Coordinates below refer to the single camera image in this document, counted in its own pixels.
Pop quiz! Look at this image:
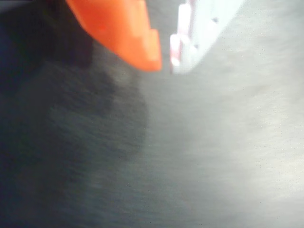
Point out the black felt mat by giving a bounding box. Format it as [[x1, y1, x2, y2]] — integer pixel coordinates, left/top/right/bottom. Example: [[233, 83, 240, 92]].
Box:
[[0, 0, 304, 228]]

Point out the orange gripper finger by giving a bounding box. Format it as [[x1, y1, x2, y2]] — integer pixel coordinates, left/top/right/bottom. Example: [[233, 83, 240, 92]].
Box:
[[66, 0, 163, 73]]

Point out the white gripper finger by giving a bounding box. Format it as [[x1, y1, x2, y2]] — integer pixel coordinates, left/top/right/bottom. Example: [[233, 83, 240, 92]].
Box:
[[169, 0, 245, 75]]

